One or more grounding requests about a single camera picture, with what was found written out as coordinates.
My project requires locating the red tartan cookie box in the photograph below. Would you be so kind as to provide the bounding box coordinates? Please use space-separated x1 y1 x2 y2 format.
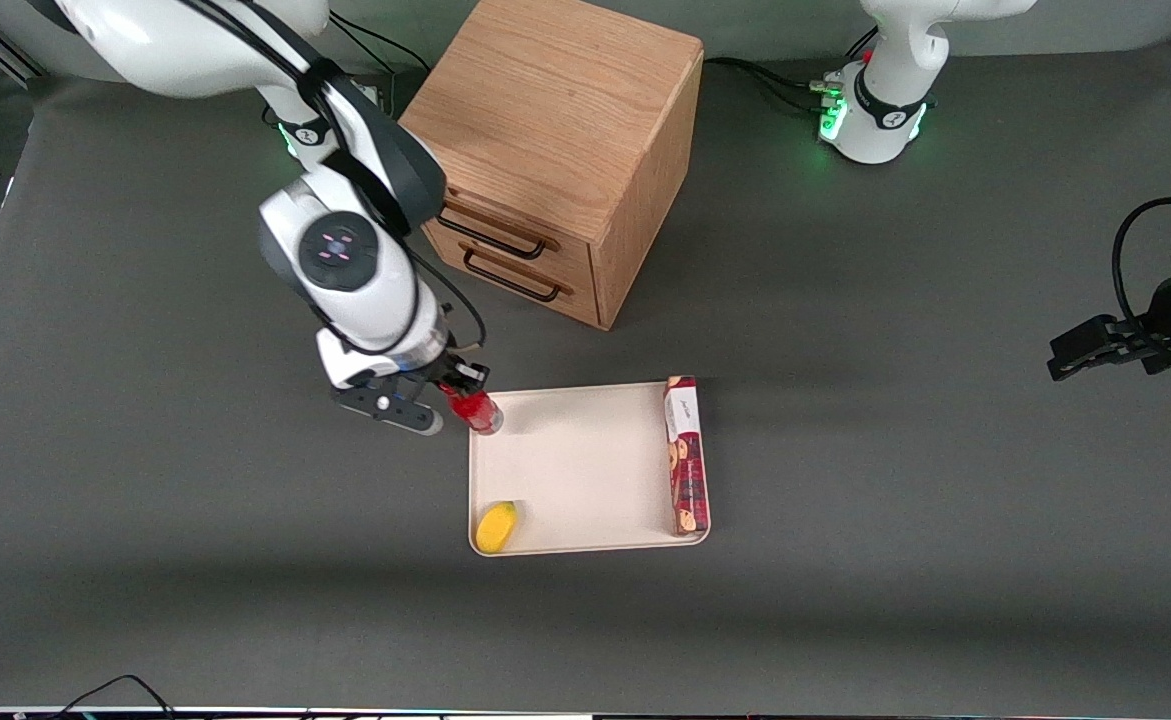
664 375 712 537

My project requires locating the cream plastic tray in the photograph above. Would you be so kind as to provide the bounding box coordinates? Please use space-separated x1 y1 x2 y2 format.
468 381 712 557

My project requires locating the wooden two-drawer cabinet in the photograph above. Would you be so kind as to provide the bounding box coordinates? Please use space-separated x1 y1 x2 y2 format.
398 0 705 332

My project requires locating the red coke bottle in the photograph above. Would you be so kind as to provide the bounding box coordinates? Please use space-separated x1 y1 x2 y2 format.
443 386 504 437

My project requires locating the dark metal drawer handle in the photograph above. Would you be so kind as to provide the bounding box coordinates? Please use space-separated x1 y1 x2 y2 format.
439 212 550 262
461 249 562 304

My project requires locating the thin black cable behind cabinet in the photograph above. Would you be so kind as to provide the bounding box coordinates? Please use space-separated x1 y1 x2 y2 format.
329 10 428 77

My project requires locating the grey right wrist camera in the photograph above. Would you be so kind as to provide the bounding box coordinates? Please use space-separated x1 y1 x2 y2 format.
332 383 444 437

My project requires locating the black cable at table edge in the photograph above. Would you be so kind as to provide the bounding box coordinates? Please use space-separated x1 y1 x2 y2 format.
53 674 178 720

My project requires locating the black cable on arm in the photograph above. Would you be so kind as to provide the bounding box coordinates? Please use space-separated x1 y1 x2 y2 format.
175 0 488 351

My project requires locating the black arm base cable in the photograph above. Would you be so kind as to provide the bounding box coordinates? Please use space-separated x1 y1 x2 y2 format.
703 54 846 113

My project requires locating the black looped gripper cable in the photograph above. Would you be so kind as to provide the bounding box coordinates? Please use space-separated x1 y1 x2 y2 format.
1111 196 1171 346

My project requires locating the yellow lemon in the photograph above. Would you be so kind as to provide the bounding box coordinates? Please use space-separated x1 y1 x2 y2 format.
474 501 520 555

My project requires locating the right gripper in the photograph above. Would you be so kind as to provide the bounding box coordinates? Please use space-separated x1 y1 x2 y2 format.
317 328 492 405

